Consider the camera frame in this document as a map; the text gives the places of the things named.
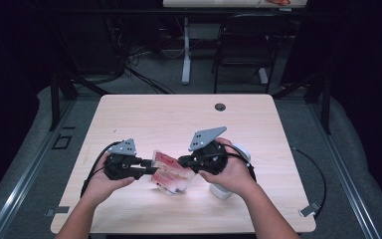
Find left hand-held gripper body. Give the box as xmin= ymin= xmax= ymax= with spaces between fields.
xmin=102 ymin=137 xmax=144 ymax=181

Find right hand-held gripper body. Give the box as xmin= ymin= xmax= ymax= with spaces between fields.
xmin=188 ymin=125 xmax=229 ymax=176

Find clear plastic bag red print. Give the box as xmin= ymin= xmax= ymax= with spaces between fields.
xmin=150 ymin=149 xmax=197 ymax=196

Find person's left hand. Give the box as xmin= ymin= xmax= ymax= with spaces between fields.
xmin=81 ymin=152 xmax=136 ymax=207

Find person's right hand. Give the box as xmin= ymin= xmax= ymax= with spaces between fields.
xmin=197 ymin=137 xmax=259 ymax=199

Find white jar lid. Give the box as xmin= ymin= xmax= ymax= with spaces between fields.
xmin=231 ymin=142 xmax=252 ymax=164

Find square floor socket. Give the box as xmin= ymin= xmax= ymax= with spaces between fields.
xmin=52 ymin=133 xmax=73 ymax=150

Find black metal stand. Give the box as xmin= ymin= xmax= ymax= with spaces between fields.
xmin=49 ymin=68 xmax=112 ymax=131
xmin=272 ymin=69 xmax=332 ymax=135

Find wooden desk white legs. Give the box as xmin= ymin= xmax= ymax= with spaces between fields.
xmin=162 ymin=0 xmax=308 ymax=86

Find black chair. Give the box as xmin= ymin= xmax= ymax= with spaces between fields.
xmin=211 ymin=13 xmax=282 ymax=95

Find black equipment cabinet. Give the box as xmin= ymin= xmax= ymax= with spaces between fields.
xmin=59 ymin=9 xmax=122 ymax=76

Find grey box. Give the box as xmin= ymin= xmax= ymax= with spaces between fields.
xmin=188 ymin=23 xmax=221 ymax=42

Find dark curtain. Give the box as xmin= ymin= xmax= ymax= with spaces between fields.
xmin=331 ymin=0 xmax=382 ymax=207
xmin=0 ymin=0 xmax=51 ymax=200

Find left hand-held gripper cable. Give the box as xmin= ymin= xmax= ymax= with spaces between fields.
xmin=80 ymin=140 xmax=123 ymax=197

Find hand-held gripper cable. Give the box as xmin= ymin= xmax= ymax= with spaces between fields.
xmin=80 ymin=140 xmax=123 ymax=197
xmin=221 ymin=143 xmax=257 ymax=183

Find right hand-held gripper cable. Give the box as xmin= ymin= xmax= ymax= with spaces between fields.
xmin=221 ymin=143 xmax=257 ymax=183

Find tangle of black cables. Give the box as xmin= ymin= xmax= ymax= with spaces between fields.
xmin=103 ymin=16 xmax=187 ymax=97

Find aluminium floor rail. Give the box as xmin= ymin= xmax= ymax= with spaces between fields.
xmin=0 ymin=99 xmax=76 ymax=239
xmin=306 ymin=103 xmax=382 ymax=239

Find grey cable connector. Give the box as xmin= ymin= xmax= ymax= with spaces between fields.
xmin=298 ymin=201 xmax=322 ymax=218

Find black looped cable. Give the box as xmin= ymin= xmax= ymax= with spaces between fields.
xmin=289 ymin=145 xmax=327 ymax=220

